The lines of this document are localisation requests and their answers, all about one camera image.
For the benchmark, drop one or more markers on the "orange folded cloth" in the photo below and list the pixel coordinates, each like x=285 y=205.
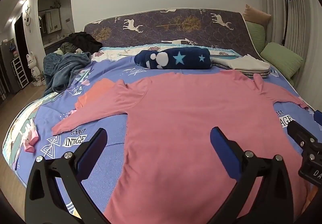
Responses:
x=95 y=93

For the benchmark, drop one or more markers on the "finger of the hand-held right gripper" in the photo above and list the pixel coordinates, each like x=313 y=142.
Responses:
x=318 y=116
x=299 y=132

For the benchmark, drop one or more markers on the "navy star blanket roll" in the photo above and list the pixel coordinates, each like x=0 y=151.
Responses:
x=176 y=59

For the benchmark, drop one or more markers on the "white bear figurine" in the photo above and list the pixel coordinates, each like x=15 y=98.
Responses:
x=33 y=65

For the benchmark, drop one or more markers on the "dark tall cabinet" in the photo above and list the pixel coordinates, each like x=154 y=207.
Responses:
x=7 y=68

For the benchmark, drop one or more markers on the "tan pillow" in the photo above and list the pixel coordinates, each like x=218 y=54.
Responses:
x=256 y=14

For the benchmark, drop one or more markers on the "white storage rack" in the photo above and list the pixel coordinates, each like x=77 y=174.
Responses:
x=19 y=73

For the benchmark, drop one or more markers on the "stack of folded grey cloths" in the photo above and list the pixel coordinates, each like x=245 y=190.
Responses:
x=254 y=74

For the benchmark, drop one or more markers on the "pink small garment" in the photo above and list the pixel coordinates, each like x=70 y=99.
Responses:
x=30 y=136

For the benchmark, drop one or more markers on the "deer wall ornament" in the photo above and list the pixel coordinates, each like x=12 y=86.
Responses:
x=27 y=19

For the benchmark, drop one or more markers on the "olive green garment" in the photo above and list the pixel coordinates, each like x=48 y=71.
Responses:
x=67 y=47

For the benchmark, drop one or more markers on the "purple printed bed sheet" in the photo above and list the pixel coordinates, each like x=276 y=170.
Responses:
x=113 y=68

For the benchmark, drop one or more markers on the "teal blanket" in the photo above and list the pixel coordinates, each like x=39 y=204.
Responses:
x=64 y=68

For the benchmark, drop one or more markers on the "deer printed purple headboard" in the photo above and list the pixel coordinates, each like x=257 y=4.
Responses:
x=156 y=30

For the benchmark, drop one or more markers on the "black clothes pile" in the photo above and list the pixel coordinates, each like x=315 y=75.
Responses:
x=84 y=40

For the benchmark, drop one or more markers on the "large green pillow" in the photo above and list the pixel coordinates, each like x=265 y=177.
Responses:
x=281 y=59

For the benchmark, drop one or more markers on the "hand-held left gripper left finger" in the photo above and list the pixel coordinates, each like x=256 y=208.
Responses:
x=93 y=152

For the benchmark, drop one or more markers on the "small green pillow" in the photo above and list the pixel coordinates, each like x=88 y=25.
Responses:
x=255 y=35

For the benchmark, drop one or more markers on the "pale pleated curtain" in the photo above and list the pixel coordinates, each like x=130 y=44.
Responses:
x=301 y=25

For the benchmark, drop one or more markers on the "pink long-sleeve shirt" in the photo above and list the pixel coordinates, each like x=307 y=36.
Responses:
x=176 y=126

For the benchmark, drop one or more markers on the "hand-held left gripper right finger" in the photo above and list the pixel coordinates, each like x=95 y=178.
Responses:
x=221 y=148

